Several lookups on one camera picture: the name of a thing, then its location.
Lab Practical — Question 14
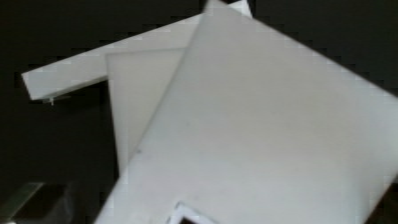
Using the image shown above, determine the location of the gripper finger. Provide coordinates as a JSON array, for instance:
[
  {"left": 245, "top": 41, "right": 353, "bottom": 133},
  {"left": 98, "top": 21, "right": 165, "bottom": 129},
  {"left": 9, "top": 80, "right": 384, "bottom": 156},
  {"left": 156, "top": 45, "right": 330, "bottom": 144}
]
[{"left": 0, "top": 182, "right": 75, "bottom": 224}]

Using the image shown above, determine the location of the small white tagged block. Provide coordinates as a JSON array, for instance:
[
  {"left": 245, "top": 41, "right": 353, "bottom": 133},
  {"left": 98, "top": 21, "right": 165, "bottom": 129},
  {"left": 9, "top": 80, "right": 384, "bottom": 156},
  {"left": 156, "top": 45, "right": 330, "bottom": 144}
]
[{"left": 94, "top": 0, "right": 398, "bottom": 224}]

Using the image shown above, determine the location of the white cabinet body box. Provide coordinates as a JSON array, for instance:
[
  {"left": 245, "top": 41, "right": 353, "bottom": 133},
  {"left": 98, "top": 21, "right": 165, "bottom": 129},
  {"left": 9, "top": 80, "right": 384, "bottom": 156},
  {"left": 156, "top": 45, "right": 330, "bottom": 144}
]
[{"left": 21, "top": 15, "right": 201, "bottom": 170}]

